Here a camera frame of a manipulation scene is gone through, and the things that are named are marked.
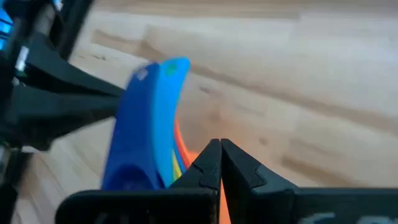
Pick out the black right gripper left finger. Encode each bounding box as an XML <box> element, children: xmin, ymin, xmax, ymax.
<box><xmin>55</xmin><ymin>139</ymin><xmax>222</xmax><ymax>224</ymax></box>

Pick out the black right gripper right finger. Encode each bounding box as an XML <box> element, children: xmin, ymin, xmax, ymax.
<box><xmin>221</xmin><ymin>139</ymin><xmax>398</xmax><ymax>224</ymax></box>

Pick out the black aluminium table frame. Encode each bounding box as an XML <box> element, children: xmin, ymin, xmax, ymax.
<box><xmin>57</xmin><ymin>0</ymin><xmax>96</xmax><ymax>62</ymax></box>

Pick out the dark blue measuring cup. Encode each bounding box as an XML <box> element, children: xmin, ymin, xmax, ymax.
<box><xmin>101</xmin><ymin>62</ymin><xmax>165</xmax><ymax>190</ymax></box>

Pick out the light blue measuring cup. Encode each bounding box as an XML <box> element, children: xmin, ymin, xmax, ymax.
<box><xmin>152</xmin><ymin>57</ymin><xmax>191</xmax><ymax>189</ymax></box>

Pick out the orange measuring cup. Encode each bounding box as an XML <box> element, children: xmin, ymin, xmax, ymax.
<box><xmin>173</xmin><ymin>118</ymin><xmax>231</xmax><ymax>224</ymax></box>

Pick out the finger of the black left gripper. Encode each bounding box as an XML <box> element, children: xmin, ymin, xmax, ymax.
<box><xmin>6</xmin><ymin>86</ymin><xmax>121</xmax><ymax>150</ymax></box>
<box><xmin>15</xmin><ymin>32</ymin><xmax>125</xmax><ymax>97</ymax></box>

